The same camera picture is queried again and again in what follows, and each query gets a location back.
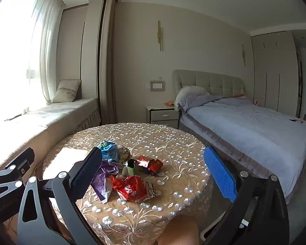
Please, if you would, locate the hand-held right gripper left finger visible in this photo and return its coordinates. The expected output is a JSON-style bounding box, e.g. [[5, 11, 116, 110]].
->
[[17, 147, 102, 245]]

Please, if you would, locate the white sheer curtain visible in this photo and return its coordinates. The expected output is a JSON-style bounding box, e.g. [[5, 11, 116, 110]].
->
[[23, 0, 67, 113]]

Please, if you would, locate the beige thick curtain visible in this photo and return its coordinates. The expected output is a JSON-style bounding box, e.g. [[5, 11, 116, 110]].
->
[[99, 0, 117, 127]]

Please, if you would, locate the large red snack wrapper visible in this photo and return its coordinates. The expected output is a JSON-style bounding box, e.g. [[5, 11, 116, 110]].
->
[[110, 176, 157, 202]]

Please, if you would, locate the purple snack wrapper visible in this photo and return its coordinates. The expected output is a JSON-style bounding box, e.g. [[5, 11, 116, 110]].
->
[[90, 162, 119, 204]]

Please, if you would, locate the beige wardrobe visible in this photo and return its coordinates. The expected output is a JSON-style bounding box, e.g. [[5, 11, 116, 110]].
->
[[251, 31, 303, 119]]

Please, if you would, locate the bed with lilac cover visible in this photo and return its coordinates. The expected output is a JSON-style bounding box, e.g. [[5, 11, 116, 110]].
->
[[177, 93, 306, 205]]

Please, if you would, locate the beige cushion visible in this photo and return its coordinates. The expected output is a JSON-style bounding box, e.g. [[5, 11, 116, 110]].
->
[[52, 80, 81, 104]]

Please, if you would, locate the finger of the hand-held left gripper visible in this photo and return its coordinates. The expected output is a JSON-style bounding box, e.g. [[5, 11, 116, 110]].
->
[[0, 147, 35, 202]]

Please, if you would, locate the blue snack wrapper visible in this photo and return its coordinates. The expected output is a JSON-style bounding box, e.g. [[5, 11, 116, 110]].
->
[[97, 140, 119, 162]]

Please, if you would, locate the small red packet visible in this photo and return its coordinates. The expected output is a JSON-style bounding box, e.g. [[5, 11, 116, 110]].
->
[[137, 156, 164, 176]]

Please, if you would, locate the white nightstand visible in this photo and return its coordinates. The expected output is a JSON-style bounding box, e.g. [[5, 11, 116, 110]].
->
[[145, 104, 180, 128]]

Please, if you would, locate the white trash bin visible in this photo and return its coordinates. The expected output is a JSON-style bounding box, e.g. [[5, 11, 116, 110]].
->
[[200, 216, 249, 245]]

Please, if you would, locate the wall switch panel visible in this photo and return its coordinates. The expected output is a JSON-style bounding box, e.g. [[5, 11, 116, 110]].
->
[[146, 80, 166, 93]]

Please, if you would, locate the embroidered beige round tablecloth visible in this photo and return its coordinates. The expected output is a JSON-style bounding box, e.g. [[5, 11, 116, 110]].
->
[[42, 122, 212, 245]]

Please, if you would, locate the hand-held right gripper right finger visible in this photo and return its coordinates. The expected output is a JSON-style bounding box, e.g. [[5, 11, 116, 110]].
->
[[203, 146, 290, 245]]

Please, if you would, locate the beige window seat pad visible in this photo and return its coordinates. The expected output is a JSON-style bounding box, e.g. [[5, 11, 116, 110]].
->
[[0, 97, 101, 174]]

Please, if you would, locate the grey pillow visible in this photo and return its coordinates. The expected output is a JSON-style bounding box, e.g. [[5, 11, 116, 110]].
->
[[174, 85, 210, 111]]

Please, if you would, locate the beige tufted headboard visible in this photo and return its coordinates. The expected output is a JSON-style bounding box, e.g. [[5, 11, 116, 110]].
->
[[172, 69, 246, 102]]

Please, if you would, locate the grey ruffled bed skirt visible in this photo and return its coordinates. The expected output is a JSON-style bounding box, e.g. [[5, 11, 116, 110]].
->
[[180, 112, 291, 205]]

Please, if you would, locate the beige wrapper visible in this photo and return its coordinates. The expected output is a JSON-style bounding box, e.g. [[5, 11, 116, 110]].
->
[[117, 145, 132, 162]]

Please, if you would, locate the green bottle with black cap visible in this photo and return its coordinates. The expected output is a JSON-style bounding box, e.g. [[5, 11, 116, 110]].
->
[[122, 158, 138, 178]]

